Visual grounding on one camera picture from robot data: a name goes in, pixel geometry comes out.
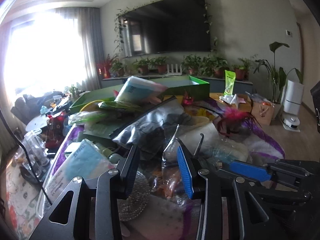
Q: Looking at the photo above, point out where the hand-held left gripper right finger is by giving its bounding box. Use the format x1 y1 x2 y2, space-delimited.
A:
176 137 285 240

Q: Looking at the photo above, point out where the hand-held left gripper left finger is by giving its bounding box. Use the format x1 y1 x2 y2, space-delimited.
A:
30 144 140 240

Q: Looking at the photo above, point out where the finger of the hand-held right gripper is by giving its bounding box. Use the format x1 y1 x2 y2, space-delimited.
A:
229 159 318 188
216 168 313 206

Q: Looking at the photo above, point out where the clear bag of orange pieces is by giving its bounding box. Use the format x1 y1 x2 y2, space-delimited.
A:
147 130 200 205

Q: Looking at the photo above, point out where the green cardboard box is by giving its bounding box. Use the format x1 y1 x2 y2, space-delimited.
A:
69 87 125 113
160 75 210 101

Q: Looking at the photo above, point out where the metal scourer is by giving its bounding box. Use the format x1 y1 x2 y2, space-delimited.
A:
117 165 153 222

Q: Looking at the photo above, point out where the black hook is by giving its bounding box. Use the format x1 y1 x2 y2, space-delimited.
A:
194 133 204 155

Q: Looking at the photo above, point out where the green bottle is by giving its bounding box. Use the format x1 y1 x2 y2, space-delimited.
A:
95 142 125 163

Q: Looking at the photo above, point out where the beige cloth pouch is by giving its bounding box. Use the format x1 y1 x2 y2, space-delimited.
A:
175 122 220 155

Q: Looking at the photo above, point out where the blue white tissue pack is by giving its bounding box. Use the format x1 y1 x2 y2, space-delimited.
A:
44 140 118 205
114 76 168 103

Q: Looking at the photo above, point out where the dark green packet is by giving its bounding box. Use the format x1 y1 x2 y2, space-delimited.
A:
84 120 130 139

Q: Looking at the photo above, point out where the red feather toy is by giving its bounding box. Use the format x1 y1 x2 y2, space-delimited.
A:
217 109 253 137

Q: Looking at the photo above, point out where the grey zip bag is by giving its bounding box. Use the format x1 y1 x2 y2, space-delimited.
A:
110 96 200 153

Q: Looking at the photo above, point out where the white robot vacuum dock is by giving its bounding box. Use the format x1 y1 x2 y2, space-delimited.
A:
280 110 302 132

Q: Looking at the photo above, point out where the light green packet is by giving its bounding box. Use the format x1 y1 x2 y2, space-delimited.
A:
68 111 110 125

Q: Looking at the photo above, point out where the white crumpled tissue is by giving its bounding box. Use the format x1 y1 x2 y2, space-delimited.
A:
219 94 247 105

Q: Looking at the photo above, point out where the red beaded ornament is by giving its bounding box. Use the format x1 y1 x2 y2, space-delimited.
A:
45 112 67 150

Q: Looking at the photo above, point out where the white air purifier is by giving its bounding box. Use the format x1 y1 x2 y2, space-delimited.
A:
281 79 305 113

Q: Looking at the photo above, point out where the green standing pouch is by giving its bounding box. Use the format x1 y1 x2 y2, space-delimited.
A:
224 69 237 97

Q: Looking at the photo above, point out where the grey television cabinet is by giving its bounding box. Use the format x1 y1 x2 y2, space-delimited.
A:
101 74 254 93

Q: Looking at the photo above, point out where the tall potted leafy plant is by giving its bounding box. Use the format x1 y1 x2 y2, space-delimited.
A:
254 41 303 105

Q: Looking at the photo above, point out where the clear glass bottle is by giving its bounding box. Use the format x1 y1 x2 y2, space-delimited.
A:
22 129 51 178

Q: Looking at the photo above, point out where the white slatted rack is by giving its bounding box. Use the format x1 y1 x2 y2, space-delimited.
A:
166 64 182 76

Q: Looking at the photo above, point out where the small potted plant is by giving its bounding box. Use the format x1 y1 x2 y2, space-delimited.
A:
66 84 80 98

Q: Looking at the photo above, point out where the round side table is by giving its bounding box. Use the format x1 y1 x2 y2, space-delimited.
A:
25 105 72 137

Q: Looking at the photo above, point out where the row of potted green plants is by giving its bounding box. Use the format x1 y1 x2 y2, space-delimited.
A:
109 54 258 80

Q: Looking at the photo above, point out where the red flower arrangement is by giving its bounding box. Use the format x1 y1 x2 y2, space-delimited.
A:
96 55 113 78

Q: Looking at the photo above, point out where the grey sofa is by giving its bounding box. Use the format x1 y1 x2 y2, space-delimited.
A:
11 91 65 120

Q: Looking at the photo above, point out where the grey sheer curtain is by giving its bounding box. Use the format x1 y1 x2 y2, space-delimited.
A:
54 6 105 93

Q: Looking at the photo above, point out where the green trailing vine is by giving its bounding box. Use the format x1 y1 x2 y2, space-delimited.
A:
114 0 218 55

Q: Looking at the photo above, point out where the black cable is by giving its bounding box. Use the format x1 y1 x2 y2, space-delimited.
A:
0 109 54 204

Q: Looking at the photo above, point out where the black wall television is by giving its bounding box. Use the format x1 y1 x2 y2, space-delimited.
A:
118 0 212 58

